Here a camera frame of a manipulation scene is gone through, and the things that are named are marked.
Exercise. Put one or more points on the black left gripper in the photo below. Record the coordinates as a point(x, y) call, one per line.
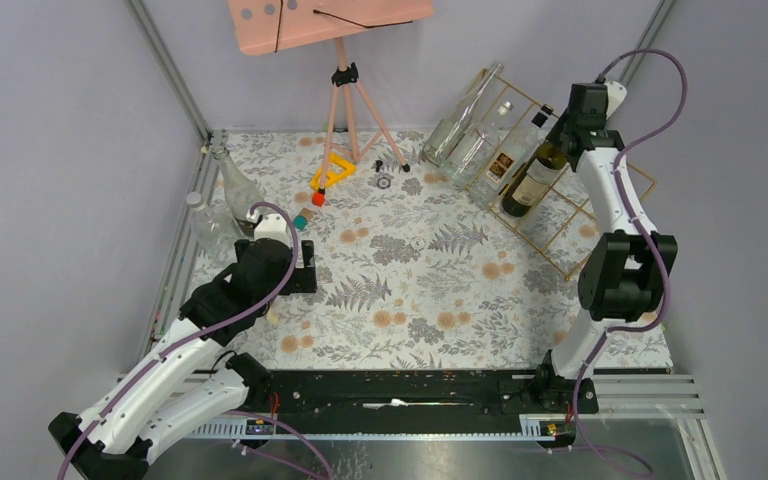
point(304, 280)

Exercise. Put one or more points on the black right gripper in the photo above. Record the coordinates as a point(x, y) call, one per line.
point(555, 133)

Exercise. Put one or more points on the dark green wine bottle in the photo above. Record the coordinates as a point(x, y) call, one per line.
point(533, 180)

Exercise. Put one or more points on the clear bottle black cap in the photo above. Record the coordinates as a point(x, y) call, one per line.
point(518, 145)

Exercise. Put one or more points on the frosted champagne bottle dark label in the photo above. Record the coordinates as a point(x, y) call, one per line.
point(240, 192)

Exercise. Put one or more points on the short clear glass bottle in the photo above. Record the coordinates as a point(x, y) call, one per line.
point(215, 229)

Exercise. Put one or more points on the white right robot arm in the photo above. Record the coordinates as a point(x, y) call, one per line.
point(624, 277)

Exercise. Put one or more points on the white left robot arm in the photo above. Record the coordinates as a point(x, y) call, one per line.
point(188, 378)

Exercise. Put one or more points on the clear bottle silver cap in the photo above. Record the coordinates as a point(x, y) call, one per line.
point(475, 147)

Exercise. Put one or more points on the tall clear glass bottle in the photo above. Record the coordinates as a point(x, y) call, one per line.
point(452, 127)

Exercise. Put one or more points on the teal cube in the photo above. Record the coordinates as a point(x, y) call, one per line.
point(300, 222)

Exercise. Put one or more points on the white poker chip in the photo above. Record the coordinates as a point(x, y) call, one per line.
point(417, 243)

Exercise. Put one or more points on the pink music stand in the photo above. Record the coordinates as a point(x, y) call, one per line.
point(269, 27)

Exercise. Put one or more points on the gold wire wine rack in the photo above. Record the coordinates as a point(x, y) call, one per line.
point(562, 227)

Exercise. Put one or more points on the yellow triangle frame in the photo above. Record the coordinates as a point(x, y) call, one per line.
point(339, 169)

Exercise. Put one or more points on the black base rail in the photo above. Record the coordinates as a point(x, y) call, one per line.
point(380, 402)

